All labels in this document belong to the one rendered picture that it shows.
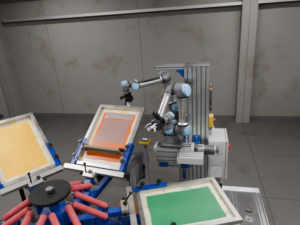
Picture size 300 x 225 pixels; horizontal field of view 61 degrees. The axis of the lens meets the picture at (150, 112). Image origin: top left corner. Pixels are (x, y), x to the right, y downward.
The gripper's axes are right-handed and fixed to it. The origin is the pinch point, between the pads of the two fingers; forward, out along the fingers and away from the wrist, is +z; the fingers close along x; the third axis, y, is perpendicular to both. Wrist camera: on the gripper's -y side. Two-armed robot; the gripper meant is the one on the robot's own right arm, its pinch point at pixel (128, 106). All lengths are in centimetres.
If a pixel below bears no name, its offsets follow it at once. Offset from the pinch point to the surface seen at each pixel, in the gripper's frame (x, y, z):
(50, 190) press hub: -147, 2, -30
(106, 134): -52, -7, 1
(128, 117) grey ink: -27.7, 12.9, -5.8
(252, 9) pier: 338, 137, 0
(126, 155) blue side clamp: -76, 28, 3
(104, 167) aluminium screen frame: -90, 9, 8
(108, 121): -34.6, -11.1, -3.2
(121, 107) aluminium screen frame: -18.3, 0.5, -11.2
